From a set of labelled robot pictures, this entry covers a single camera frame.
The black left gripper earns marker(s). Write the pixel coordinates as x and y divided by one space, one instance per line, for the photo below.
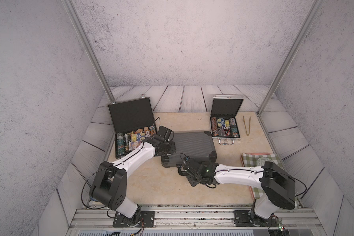
172 148

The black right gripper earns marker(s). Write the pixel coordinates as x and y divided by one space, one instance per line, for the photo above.
188 177

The black poker case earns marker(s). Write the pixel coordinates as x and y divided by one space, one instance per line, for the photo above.
131 115
196 145

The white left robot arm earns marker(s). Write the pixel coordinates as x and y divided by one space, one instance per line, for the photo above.
109 186

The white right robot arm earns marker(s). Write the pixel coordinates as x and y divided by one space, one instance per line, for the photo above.
277 184

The small silver poker case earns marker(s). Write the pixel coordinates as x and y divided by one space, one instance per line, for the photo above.
223 122

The Texas Hold'em card box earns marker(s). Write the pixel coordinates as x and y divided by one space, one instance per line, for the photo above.
136 137

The purple playing card box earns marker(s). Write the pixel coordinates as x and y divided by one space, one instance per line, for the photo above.
134 145

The silver trophy cup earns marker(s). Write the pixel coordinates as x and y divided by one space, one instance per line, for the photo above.
127 138

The green checkered cloth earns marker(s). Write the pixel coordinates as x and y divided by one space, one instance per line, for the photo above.
259 159

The wooden tongs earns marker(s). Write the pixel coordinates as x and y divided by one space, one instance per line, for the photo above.
247 125

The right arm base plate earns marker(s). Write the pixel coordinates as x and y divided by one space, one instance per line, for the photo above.
244 218

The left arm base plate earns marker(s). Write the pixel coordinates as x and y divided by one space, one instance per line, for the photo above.
140 218

